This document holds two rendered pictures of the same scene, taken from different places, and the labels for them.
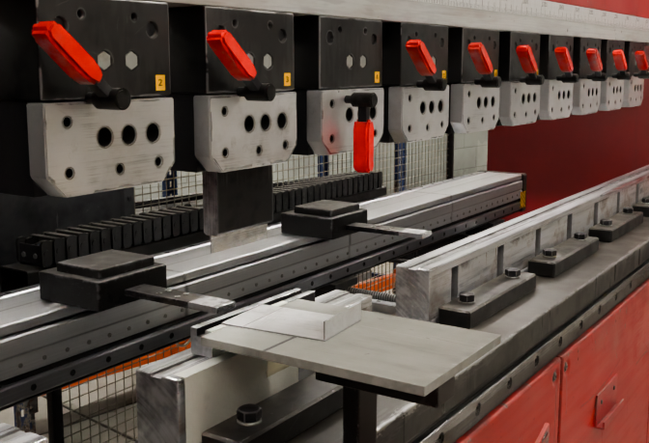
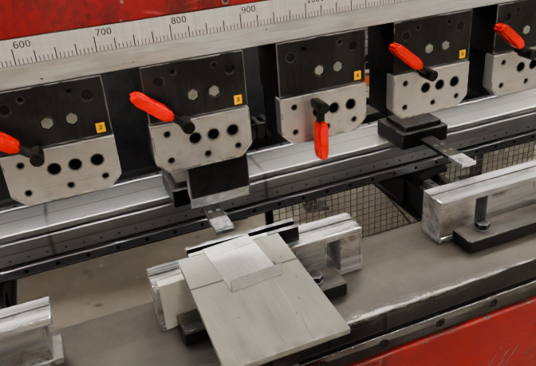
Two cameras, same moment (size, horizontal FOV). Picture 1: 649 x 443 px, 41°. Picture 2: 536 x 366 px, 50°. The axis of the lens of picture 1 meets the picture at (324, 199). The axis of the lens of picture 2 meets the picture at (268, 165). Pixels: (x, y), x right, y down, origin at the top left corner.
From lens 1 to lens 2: 0.66 m
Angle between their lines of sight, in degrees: 40
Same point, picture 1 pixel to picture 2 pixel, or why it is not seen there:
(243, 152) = (191, 158)
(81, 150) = (35, 179)
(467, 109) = (500, 76)
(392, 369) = (231, 342)
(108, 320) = not seen: hidden behind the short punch
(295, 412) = not seen: hidden behind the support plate
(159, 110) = (100, 145)
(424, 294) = (437, 219)
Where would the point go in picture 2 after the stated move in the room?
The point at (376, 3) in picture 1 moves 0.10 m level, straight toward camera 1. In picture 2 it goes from (356, 15) to (319, 30)
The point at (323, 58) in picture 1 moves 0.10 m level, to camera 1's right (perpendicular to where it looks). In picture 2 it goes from (281, 75) to (340, 84)
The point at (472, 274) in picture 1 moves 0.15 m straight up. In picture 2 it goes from (510, 200) to (519, 133)
